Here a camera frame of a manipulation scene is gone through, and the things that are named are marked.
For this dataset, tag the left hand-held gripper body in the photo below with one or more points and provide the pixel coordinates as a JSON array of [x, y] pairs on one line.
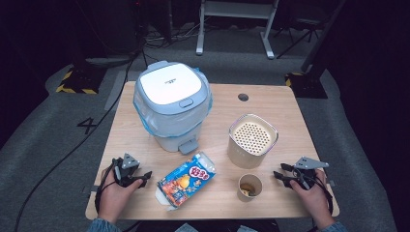
[[124, 174]]

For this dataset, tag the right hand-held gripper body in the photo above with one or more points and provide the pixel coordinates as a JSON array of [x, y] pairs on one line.
[[306, 175]]

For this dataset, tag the wet brown tea dregs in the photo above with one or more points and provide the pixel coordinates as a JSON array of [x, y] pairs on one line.
[[247, 188]]

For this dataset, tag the blue snack box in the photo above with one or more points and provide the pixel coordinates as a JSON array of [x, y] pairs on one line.
[[185, 183]]

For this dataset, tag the brown paper cup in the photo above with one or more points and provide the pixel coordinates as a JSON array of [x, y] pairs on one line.
[[242, 194]]

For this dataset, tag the beige container with perforated strainer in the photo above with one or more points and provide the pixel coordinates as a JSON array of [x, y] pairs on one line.
[[245, 154]]

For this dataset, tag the white pedal trash bin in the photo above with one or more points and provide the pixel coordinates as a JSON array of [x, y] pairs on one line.
[[170, 85]]

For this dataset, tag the person's right hand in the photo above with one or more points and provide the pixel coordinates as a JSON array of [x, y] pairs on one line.
[[316, 199]]

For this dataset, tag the person's left hand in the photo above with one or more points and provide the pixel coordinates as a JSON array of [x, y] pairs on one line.
[[111, 199]]

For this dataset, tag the grey tape strip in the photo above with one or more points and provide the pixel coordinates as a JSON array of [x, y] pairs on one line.
[[93, 188]]

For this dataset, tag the clear blue-edged bin liner bag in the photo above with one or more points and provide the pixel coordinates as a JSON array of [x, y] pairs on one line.
[[167, 124]]

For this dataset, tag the person's lap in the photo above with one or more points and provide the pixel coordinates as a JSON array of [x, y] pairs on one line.
[[209, 226]]

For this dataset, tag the dark round table grommet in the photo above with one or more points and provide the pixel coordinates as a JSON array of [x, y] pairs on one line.
[[243, 97]]

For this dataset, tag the black yellow striped base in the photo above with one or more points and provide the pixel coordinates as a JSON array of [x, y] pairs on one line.
[[306, 85], [80, 82]]

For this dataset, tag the black slanted pole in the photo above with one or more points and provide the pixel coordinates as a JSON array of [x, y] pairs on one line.
[[322, 42]]

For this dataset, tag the black tripod stand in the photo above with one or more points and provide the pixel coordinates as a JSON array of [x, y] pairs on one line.
[[301, 29]]

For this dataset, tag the white desk frame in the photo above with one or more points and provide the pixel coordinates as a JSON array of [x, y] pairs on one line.
[[237, 9]]

